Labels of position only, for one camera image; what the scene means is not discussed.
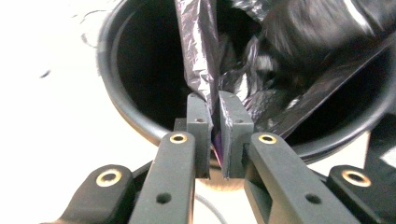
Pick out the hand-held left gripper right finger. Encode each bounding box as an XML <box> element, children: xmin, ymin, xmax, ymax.
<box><xmin>219</xmin><ymin>91</ymin><xmax>359</xmax><ymax>224</ymax></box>

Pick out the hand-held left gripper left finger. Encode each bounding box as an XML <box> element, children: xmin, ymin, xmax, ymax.
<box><xmin>129</xmin><ymin>92</ymin><xmax>213</xmax><ymax>224</ymax></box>

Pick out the black plastic trash bin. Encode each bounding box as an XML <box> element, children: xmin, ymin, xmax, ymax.
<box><xmin>96</xmin><ymin>0</ymin><xmax>396</xmax><ymax>164</ymax></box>

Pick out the black plastic garbage bag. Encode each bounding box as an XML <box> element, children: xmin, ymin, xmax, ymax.
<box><xmin>174</xmin><ymin>0</ymin><xmax>396</xmax><ymax>166</ymax></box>

